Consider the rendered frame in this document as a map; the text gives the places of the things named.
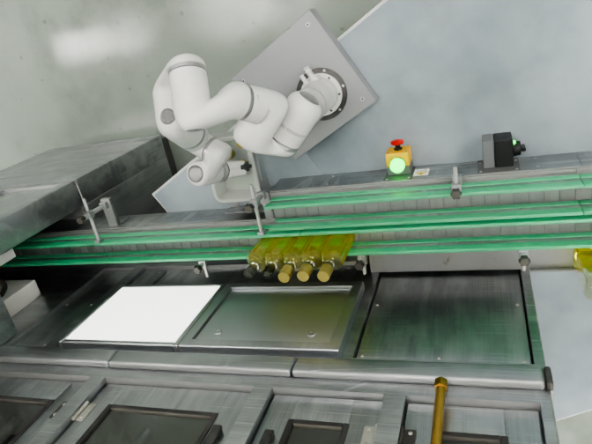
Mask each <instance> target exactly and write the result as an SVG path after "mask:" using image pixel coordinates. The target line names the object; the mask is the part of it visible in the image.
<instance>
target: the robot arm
mask: <svg viewBox="0 0 592 444"><path fill-rule="evenodd" d="M304 70H305V71H306V74H307V75H308V79H306V78H305V77H304V75H303V74H302V75H301V76H300V78H301V80H302V81H303V83H304V84H303V86H302V87H301V90H299V91H296V92H292V93H291V94H290V95H289V96H288V97H287V98H286V97H285V96H284V95H283V94H281V93H280V92H276V91H273V90H271V89H267V88H263V87H260V86H257V85H251V84H247V83H243V82H241V81H234V82H231V83H229V84H228V85H226V86H225V87H223V88H222V89H221V90H220V91H219V92H218V94H217V95H216V96H215V97H213V98H212V99H211V96H210V89H209V84H208V77H207V69H206V64H205V62H204V60H203V59H202V58H201V57H200V56H198V55H194V54H180V55H177V56H175V57H174V58H172V59H171V60H170V61H169V63H168V64H167V65H166V67H165V69H164V70H163V71H162V72H161V74H160V75H159V78H158V79H157V81H156V83H155V86H154V87H153V92H152V96H153V103H154V110H155V118H156V123H157V127H158V129H159V132H160V133H161V134H162V135H163V136H164V137H166V138H168V139H169V140H171V141H172V142H174V143H175V144H177V145H179V146H180V147H181V148H182V149H184V150H186V151H189V152H191V153H193V154H194V155H196V156H197V157H199V158H200V159H202V160H197V161H194V162H192V163H191V164H190V165H189V167H188V169H187V177H188V179H189V182H190V183H191V184H193V185H195V186H197V187H202V186H206V185H211V184H215V183H220V182H223V181H225V180H226V179H227V178H233V177H238V176H243V175H246V174H247V171H249V168H251V167H252V164H249V163H248V161H246V162H244V161H243V160H239V161H228V160H229V159H230V158H231V155H232V147H231V146H230V145H229V144H227V143H225V142H224V141H222V140H220V139H218V138H216V137H214V136H213V135H212V134H210V133H208V130H207V129H208V128H211V127H214V126H217V125H219V124H221V123H223V122H228V121H231V120H238V121H237V122H236V124H235V127H234V130H233V136H234V139H235V141H236V142H237V143H238V144H239V145H240V146H241V147H243V148H244V149H246V150H248V151H250V152H254V153H259V154H264V155H271V156H278V157H291V156H292V155H294V154H295V153H296V152H297V150H298V149H299V148H300V147H301V145H302V144H303V142H304V140H305V139H306V137H307V136H308V134H309V133H310V131H311V130H312V128H313V127H314V126H315V124H316V123H317V122H318V121H319V120H321V119H322V117H323V116H325V115H330V114H332V113H333V112H335V111H336V110H337V109H338V107H339V105H340V103H341V101H342V95H343V94H342V89H341V86H340V84H339V83H338V82H337V80H336V79H335V78H333V77H332V76H331V75H329V74H326V73H316V74H314V73H313V72H312V70H311V69H309V66H306V67H305V68H304Z"/></svg>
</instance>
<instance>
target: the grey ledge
mask: <svg viewBox="0 0 592 444"><path fill-rule="evenodd" d="M368 257H369V263H370V269H371V272H405V271H447V270H521V269H522V267H521V264H520V263H519V262H518V259H519V257H518V250H508V251H480V252H454V253H426V254H400V255H369V256H368ZM529 259H530V263H529V266H526V270H529V269H530V272H561V271H576V269H575V267H574V248H562V249H534V250H529Z"/></svg>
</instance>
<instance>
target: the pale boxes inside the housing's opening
mask: <svg viewBox="0 0 592 444"><path fill-rule="evenodd" d="M14 257H16V255H15V253H14V251H13V248H12V249H10V250H8V251H7V252H5V253H3V254H2V255H0V266H2V265H3V264H5V263H7V262H9V261H10V260H11V259H12V258H14ZM4 281H5V282H6V284H7V286H8V287H7V291H6V293H5V295H4V296H3V297H2V299H3V301H4V304H5V306H6V308H7V310H8V312H9V314H10V316H11V318H12V317H13V316H14V315H15V314H16V313H18V312H19V311H20V310H22V309H23V308H24V307H26V306H27V305H29V304H30V303H31V302H33V301H34V300H36V299H37V298H38V297H40V296H41V292H40V290H39V288H38V285H37V284H36V282H35V280H4Z"/></svg>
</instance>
